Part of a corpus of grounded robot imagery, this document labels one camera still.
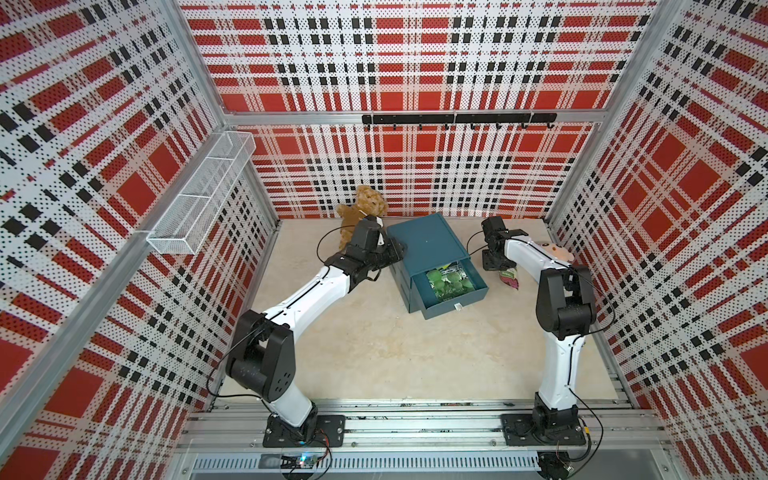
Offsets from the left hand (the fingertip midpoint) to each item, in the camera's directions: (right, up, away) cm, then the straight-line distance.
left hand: (405, 248), depth 86 cm
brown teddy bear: (-14, +17, +24) cm, 33 cm away
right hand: (+34, -4, +14) cm, 37 cm away
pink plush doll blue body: (+54, -1, +16) cm, 56 cm away
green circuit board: (-24, -50, -17) cm, 58 cm away
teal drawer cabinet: (+9, -6, +2) cm, 11 cm away
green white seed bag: (+35, -10, +12) cm, 38 cm away
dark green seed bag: (+13, -10, -2) cm, 16 cm away
